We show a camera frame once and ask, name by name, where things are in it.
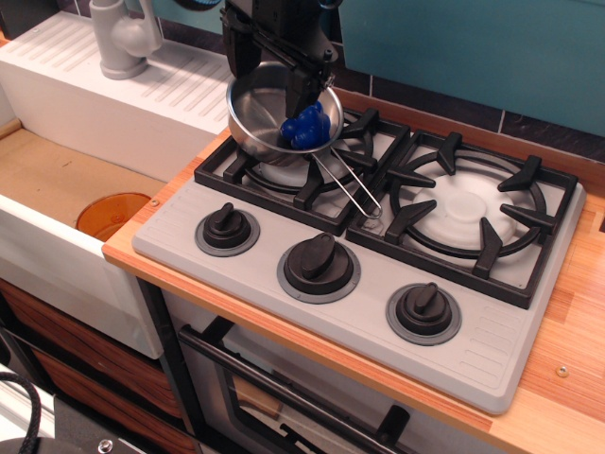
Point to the black left stove knob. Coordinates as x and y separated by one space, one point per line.
227 232

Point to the black stove knob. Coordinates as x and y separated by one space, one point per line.
424 314
319 270
227 232

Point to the black right stove knob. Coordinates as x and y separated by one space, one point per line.
424 314

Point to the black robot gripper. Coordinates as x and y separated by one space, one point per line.
291 32

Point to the black burner grate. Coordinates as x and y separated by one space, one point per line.
493 224
325 193

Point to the black left burner grate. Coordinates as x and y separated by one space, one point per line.
325 193

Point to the wooden drawer fronts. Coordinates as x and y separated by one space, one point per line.
121 386

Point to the black middle stove knob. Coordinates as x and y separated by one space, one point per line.
319 270

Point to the stainless steel pan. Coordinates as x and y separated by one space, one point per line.
256 105

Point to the grey toy faucet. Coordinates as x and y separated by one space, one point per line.
124 43

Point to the black right burner grate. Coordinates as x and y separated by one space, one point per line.
493 224

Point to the oven door with handle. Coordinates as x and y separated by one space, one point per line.
270 399

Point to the grey toy stove top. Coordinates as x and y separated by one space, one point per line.
481 365

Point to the white toy sink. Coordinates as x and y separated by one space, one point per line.
70 136

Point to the blue toy blueberry cluster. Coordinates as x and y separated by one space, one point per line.
310 129

